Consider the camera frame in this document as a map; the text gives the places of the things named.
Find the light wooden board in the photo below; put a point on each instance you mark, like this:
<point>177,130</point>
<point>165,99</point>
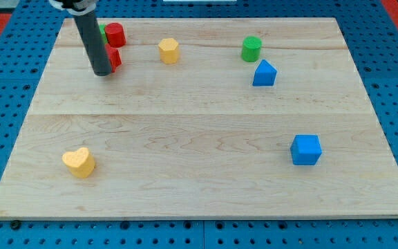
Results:
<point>195,139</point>

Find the yellow hexagon block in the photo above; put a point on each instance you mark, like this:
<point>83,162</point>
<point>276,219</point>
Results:
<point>169,50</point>

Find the blue triangle block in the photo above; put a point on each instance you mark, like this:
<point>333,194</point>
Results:
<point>265,74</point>

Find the green cylinder block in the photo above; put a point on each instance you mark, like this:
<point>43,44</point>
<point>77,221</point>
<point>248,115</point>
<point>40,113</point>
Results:
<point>251,47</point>

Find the red star block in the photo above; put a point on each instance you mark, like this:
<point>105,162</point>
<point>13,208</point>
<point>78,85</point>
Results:
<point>114,57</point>

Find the blue cube block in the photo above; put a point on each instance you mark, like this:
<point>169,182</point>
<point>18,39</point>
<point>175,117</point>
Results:
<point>305,149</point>

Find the red cylinder block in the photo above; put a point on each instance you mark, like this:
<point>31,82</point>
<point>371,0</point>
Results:
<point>115,34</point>

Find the yellow heart block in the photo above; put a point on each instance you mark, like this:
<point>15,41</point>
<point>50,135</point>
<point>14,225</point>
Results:
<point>80,163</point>

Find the green block behind rod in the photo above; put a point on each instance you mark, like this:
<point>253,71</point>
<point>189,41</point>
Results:
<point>103,34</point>

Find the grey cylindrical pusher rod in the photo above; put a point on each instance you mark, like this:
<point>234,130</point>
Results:
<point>93,42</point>

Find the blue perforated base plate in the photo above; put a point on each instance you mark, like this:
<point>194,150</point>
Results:
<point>25,46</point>

